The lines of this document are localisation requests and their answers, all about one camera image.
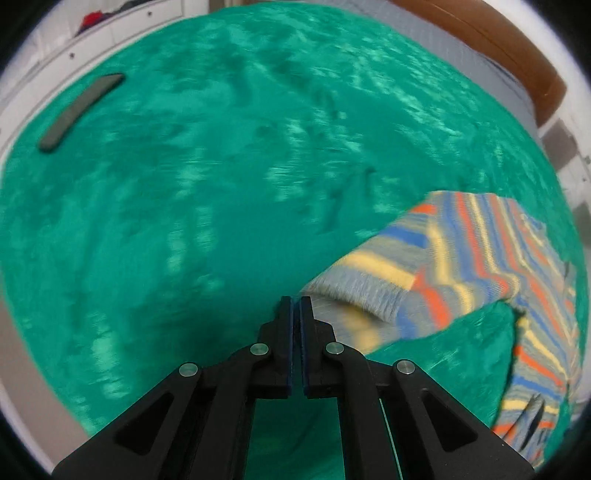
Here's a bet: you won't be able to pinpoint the green floral bedspread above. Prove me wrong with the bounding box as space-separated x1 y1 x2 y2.
1 1 589 479

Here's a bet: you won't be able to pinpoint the dark flat remote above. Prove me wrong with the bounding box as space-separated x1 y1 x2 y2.
38 73 126 153

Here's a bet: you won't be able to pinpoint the white drawer cabinet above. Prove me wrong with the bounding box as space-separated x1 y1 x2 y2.
1 1 211 154

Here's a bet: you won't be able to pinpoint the brown wooden headboard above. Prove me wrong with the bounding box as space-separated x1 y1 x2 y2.
394 0 567 127

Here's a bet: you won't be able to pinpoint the striped knit sweater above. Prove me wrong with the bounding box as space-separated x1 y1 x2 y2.
304 191 581 467

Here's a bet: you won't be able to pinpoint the red cloth on cabinet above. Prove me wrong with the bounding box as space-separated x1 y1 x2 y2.
76 11 113 35

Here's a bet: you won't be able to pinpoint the black items on cabinet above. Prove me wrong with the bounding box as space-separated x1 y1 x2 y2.
111 0 151 15

